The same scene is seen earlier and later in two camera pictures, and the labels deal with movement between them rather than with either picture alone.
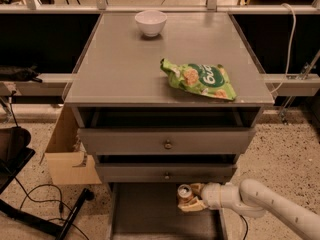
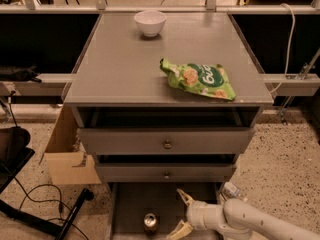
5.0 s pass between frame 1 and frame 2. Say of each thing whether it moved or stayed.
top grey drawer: stayed
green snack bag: stayed
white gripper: moved
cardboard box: stayed
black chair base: stayed
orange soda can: moved
